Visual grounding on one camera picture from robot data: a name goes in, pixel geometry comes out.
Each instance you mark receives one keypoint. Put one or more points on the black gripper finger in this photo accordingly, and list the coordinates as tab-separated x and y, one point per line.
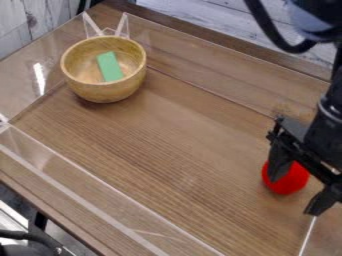
279	161
323	200

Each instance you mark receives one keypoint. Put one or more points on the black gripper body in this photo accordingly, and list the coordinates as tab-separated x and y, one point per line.
313	145

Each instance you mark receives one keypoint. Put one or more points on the red plush fruit green leaves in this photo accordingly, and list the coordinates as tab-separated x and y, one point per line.
291	183

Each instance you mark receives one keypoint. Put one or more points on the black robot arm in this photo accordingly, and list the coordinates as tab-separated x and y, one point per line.
317	20

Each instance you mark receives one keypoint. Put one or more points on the green rectangular block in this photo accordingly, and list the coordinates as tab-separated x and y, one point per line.
109	67

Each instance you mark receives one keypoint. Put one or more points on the wooden bowl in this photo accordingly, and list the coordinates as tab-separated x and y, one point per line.
81	73

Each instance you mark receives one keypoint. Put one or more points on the clear acrylic tray wall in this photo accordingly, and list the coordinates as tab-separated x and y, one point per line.
153	176

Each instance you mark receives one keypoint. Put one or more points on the black table leg bracket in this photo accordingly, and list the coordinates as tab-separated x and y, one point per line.
54	241

